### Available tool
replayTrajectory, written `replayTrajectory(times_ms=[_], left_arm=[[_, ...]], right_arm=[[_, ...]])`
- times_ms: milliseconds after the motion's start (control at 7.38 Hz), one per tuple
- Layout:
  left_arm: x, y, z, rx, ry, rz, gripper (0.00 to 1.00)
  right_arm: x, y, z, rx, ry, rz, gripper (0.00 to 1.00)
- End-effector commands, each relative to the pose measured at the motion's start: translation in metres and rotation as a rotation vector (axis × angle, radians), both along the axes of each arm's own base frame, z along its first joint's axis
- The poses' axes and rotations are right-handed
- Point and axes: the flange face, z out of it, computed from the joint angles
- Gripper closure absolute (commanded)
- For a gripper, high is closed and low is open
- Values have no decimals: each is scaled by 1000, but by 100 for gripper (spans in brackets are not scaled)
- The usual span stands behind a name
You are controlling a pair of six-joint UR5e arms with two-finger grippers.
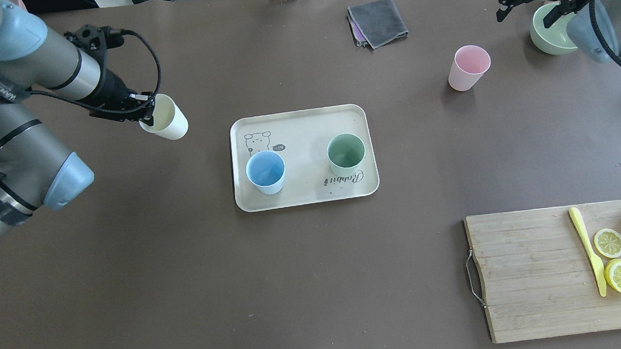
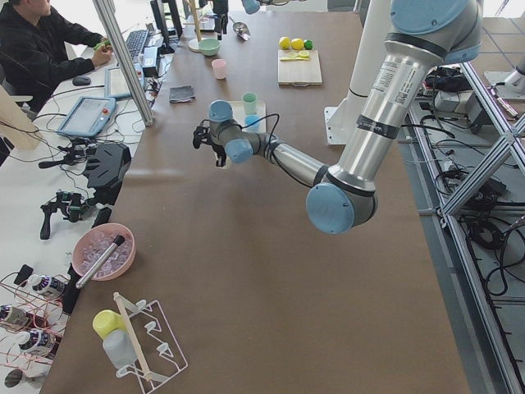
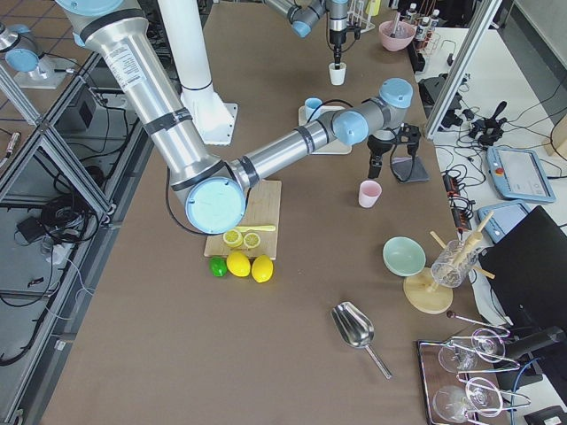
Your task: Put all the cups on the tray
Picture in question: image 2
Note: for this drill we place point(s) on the cream rabbit tray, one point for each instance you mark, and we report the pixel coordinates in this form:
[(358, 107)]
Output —
[(240, 115)]

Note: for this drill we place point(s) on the aluminium frame post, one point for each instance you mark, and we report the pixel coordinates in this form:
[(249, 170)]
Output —
[(106, 14)]

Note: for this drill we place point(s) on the yellow plastic knife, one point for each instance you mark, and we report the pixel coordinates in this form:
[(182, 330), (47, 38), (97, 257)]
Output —
[(294, 59)]

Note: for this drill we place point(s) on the white wire cup rack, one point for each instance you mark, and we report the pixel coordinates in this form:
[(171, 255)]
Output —
[(160, 346)]

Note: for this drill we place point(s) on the light blue cup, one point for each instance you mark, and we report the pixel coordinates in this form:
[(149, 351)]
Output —
[(252, 123)]

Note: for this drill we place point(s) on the whole yellow lemon left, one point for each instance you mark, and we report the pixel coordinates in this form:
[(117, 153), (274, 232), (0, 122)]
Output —
[(297, 44)]

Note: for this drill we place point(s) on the pale grey cup on rack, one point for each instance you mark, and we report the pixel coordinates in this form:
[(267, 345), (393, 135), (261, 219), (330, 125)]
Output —
[(119, 349)]

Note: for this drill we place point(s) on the yellow-green cup on rack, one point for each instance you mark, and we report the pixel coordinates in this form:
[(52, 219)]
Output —
[(107, 321)]

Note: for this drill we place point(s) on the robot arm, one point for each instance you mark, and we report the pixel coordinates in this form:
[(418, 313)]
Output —
[(422, 35), (253, 6)]

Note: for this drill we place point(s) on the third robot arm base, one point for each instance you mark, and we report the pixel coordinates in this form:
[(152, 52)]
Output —
[(508, 85)]

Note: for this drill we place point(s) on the black leader arm handle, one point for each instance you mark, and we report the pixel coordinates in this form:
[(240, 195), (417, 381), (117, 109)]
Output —
[(105, 166)]

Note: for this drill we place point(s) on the mint green bowl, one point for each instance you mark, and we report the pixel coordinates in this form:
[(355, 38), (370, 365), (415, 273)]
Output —
[(209, 47)]

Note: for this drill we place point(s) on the whole yellow lemon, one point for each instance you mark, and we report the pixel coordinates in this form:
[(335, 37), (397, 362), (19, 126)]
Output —
[(297, 44), (284, 43)]

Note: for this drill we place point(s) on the black computer mouse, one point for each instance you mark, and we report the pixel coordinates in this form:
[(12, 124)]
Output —
[(81, 81)]

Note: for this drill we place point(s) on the blue teach pendant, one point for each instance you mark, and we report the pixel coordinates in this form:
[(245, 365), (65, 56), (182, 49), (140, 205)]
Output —
[(115, 85), (88, 117)]

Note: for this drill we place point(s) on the pink cup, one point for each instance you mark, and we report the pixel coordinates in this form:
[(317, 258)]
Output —
[(219, 68)]

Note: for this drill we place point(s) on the purple label bottle lower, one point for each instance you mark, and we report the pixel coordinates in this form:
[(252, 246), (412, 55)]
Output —
[(37, 342)]

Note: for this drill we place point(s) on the copper wire bottle rack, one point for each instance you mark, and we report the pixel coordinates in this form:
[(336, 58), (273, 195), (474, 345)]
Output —
[(22, 309)]

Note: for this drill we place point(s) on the wooden mug tree stand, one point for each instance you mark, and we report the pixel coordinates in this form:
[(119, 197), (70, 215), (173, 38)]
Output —
[(194, 44)]

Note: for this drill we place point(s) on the grey folded cloth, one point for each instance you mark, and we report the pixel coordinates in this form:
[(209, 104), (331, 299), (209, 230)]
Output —
[(181, 94)]

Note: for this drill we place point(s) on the black keyboard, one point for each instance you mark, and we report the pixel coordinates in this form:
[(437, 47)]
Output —
[(135, 42)]

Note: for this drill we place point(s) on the whole yellow lemon right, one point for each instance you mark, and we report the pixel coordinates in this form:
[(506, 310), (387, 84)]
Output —
[(284, 43)]

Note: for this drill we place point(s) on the black hand-held gripper device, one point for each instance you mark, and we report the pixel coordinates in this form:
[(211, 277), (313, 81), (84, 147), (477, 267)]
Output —
[(72, 205)]

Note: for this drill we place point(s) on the seated person black hoodie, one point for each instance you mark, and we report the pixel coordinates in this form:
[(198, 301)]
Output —
[(40, 49)]

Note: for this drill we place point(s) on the bamboo cutting board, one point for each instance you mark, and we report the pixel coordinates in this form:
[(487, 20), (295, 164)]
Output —
[(299, 73)]

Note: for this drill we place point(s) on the wooden rack handle bar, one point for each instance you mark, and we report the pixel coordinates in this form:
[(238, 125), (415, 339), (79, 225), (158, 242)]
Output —
[(121, 303)]

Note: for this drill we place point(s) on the metal ice scoop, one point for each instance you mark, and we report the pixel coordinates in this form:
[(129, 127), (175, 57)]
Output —
[(240, 29)]

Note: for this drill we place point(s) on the mint green cup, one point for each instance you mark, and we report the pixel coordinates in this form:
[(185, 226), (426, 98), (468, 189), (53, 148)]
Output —
[(249, 100)]

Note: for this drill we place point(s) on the purple label bottle upper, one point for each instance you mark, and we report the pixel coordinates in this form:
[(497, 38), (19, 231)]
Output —
[(47, 286)]

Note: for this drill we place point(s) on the purple label bottle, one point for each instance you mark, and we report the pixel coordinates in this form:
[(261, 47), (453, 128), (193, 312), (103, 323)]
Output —
[(47, 286), (37, 342)]

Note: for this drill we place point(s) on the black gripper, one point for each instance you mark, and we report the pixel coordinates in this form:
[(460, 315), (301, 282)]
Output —
[(217, 153), (224, 21)]

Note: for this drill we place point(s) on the metal muddler in bowl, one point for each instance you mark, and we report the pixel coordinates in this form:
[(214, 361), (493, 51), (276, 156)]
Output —
[(107, 253)]

